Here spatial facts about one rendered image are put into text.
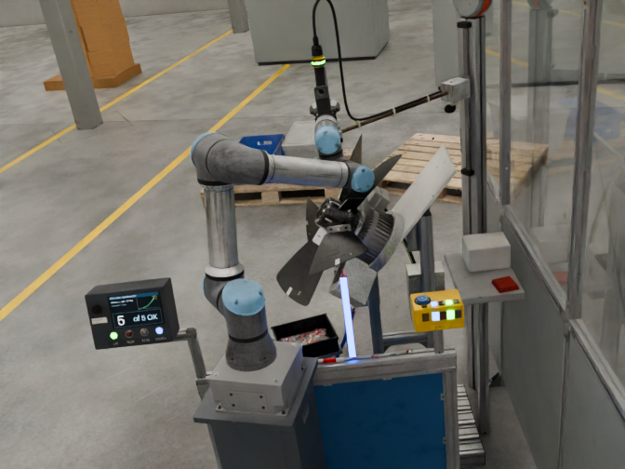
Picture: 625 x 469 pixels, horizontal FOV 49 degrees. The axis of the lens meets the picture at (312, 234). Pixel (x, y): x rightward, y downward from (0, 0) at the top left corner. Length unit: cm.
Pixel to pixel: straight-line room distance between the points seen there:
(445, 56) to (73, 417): 568
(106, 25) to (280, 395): 892
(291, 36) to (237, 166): 824
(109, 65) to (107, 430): 751
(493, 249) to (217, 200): 126
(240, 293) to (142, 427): 186
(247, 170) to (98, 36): 887
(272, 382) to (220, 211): 50
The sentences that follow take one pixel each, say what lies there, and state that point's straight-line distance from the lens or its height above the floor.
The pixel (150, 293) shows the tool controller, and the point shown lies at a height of 124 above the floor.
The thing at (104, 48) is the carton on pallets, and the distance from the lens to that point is 1059.
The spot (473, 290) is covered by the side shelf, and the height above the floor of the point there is 86.
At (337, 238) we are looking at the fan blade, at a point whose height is 119.
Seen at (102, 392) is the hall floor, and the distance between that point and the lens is 401.
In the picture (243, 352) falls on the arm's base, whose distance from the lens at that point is 199.
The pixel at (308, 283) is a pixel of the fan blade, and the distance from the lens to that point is 261.
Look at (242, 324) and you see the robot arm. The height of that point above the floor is 126.
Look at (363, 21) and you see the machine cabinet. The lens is 968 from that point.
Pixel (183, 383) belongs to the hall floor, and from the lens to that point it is 387.
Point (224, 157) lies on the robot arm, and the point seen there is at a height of 172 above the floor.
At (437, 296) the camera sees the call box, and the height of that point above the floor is 107.
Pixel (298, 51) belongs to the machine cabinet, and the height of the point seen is 18.
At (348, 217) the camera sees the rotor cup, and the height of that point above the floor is 119.
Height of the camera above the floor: 234
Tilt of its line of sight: 27 degrees down
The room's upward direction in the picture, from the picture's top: 8 degrees counter-clockwise
